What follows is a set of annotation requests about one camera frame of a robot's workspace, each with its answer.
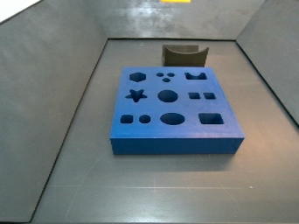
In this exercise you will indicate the yellow arch block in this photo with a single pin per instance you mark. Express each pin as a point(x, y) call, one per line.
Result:
point(176, 1)

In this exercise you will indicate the blue shape sorter board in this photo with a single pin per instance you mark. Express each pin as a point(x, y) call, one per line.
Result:
point(172, 111)

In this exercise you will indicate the black curved fixture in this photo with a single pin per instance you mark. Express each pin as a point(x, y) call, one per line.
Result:
point(184, 56)

